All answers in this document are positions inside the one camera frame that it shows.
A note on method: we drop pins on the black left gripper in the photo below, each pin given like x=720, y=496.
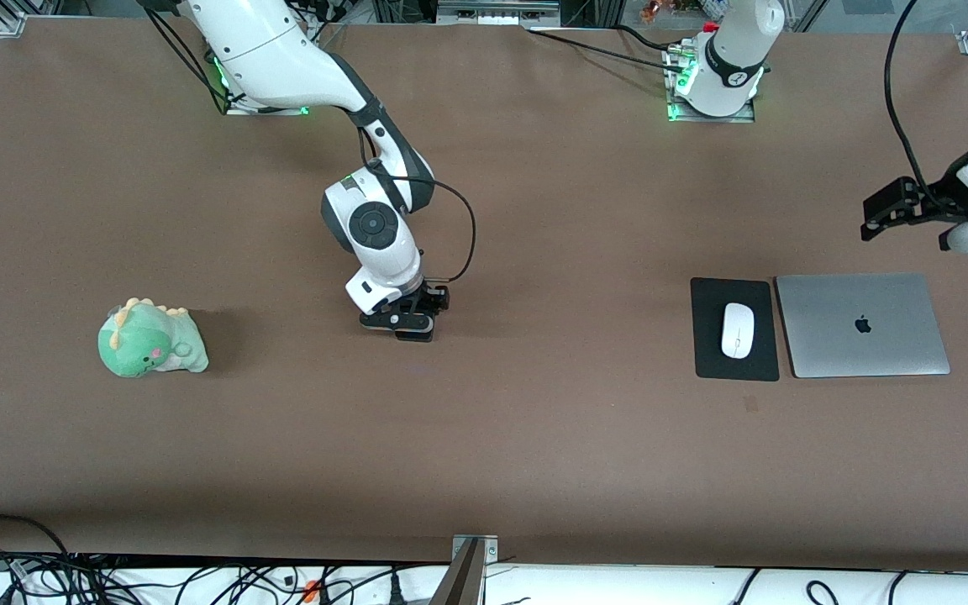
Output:
x=934, y=202

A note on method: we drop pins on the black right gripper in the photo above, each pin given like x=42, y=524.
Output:
x=435, y=297

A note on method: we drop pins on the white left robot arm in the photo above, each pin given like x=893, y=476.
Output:
x=732, y=59

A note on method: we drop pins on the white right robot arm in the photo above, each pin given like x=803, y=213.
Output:
x=375, y=227

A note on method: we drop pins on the black mouse pad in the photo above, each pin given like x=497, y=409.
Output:
x=711, y=336

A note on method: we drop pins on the silver closed laptop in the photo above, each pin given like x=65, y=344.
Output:
x=862, y=325

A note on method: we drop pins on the green dinosaur plush toy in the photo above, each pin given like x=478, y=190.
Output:
x=148, y=340

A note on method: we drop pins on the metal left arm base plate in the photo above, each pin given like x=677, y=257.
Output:
x=677, y=109

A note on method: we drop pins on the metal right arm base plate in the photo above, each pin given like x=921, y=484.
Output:
x=274, y=109

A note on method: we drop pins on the aluminium camera post bracket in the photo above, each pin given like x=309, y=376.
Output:
x=471, y=567

